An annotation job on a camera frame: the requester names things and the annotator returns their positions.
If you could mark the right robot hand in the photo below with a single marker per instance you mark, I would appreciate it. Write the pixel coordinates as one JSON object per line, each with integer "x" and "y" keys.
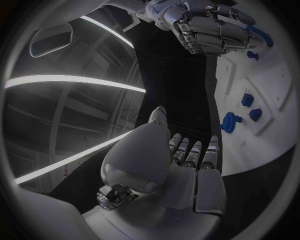
{"x": 206, "y": 35}

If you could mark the blue small peg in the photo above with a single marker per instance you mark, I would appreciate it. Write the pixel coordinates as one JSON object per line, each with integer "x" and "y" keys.
{"x": 252, "y": 55}

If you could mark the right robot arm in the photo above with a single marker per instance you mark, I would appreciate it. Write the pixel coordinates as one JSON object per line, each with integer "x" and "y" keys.
{"x": 154, "y": 11}

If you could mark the blue long cylinder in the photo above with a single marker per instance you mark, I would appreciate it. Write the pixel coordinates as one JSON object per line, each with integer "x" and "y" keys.
{"x": 262, "y": 34}

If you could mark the blue gear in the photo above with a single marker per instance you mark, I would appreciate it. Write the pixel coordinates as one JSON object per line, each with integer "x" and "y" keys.
{"x": 228, "y": 122}

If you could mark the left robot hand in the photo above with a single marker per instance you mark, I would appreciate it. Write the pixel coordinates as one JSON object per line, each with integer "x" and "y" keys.
{"x": 145, "y": 161}

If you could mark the blue square block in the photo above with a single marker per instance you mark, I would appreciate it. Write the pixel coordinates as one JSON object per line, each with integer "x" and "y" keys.
{"x": 247, "y": 100}

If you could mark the white task board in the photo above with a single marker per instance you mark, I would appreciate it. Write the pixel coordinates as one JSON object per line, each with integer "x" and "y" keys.
{"x": 257, "y": 150}

